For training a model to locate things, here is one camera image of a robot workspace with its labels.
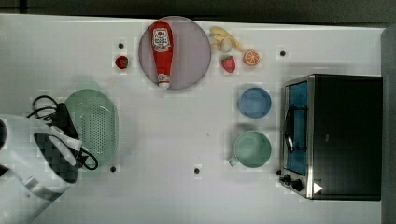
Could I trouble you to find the red ketchup bottle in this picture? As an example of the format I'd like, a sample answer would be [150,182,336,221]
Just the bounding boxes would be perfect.
[150,21,174,90]

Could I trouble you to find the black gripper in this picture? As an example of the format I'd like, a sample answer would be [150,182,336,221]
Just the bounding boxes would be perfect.
[50,103,78,139]

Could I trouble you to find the small strawberry toy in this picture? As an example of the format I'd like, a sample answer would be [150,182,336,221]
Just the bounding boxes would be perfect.
[115,56,129,70]

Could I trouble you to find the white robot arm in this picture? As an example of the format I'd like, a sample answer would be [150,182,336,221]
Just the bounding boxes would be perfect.
[0,114,82,224]

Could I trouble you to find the large strawberry toy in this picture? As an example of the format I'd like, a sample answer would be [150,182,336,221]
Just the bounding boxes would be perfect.
[221,55,236,73]

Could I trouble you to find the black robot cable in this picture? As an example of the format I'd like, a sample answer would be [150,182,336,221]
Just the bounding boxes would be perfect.
[26,94,99,171]

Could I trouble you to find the green mug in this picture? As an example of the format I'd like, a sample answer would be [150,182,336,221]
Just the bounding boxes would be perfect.
[229,131,272,168]

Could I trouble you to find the orange half toy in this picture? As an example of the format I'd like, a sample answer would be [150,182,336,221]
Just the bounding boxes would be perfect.
[243,49,261,66]

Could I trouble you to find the blue bowl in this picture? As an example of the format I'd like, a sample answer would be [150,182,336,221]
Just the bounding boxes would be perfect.
[238,88,272,119]

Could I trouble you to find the black toaster oven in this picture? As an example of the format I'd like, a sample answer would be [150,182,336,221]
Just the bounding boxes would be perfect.
[276,74,383,201]

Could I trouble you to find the green oval strainer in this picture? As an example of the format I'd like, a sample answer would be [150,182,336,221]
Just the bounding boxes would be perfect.
[64,89,119,168]

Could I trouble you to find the grey round plate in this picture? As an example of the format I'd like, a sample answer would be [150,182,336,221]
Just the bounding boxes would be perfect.
[138,16,211,91]

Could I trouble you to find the peeled banana toy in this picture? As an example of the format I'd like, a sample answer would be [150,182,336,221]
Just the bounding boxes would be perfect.
[209,26,245,53]

